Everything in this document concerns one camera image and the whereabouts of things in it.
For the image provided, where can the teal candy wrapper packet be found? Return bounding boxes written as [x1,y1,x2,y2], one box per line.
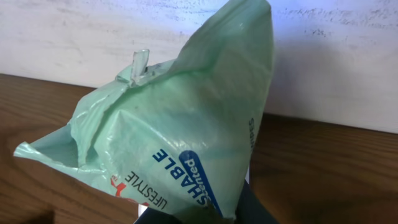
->
[14,0,274,221]

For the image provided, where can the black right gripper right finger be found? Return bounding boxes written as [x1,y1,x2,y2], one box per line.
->
[236,181,279,224]

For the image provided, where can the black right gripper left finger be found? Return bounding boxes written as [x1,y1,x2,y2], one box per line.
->
[134,208,182,224]

